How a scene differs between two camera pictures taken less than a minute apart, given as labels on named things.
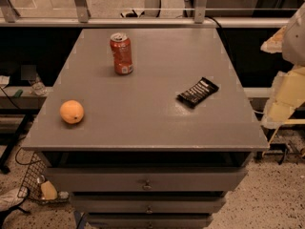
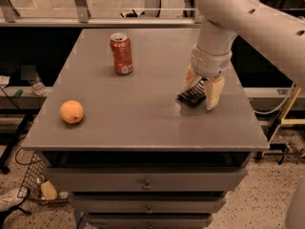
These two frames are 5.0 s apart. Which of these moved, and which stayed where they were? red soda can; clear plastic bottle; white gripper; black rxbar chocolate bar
Moved: white gripper
Stayed: red soda can; clear plastic bottle; black rxbar chocolate bar
